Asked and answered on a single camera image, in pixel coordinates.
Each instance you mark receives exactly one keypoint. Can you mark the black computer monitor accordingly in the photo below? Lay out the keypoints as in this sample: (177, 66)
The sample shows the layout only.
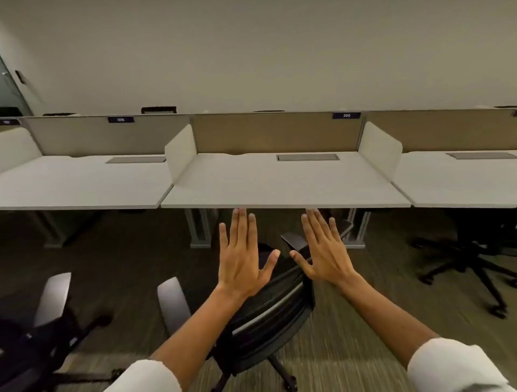
(9, 112)

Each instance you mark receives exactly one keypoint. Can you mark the white desk side divider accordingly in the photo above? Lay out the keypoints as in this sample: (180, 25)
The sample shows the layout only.
(18, 147)
(379, 151)
(179, 153)

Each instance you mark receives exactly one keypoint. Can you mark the dark wall access plate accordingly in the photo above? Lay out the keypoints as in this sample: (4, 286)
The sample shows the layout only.
(21, 77)

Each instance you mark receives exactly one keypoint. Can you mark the tan fabric partition panel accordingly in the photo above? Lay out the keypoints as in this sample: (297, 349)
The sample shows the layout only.
(274, 133)
(444, 131)

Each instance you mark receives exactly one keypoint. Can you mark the person's left hand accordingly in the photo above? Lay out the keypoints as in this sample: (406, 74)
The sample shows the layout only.
(240, 266)

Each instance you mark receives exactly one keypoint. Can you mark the person's right hand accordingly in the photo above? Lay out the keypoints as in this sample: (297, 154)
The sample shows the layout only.
(327, 258)

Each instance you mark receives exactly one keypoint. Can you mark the black mesh office chair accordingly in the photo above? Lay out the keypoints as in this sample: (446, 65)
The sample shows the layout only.
(24, 355)
(472, 242)
(266, 323)

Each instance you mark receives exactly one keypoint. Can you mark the frosted glass door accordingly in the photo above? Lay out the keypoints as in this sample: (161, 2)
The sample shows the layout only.
(8, 95)

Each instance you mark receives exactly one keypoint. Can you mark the white desk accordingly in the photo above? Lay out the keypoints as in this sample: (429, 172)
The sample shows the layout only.
(282, 181)
(80, 181)
(464, 181)

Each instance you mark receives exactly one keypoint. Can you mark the grey fabric partition panel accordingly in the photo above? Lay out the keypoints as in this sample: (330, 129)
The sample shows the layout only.
(105, 139)

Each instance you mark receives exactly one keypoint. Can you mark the person's left forearm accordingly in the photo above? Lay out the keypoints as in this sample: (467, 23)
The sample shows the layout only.
(190, 335)

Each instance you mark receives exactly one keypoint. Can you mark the person's right forearm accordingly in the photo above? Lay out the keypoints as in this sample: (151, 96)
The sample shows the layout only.
(387, 319)

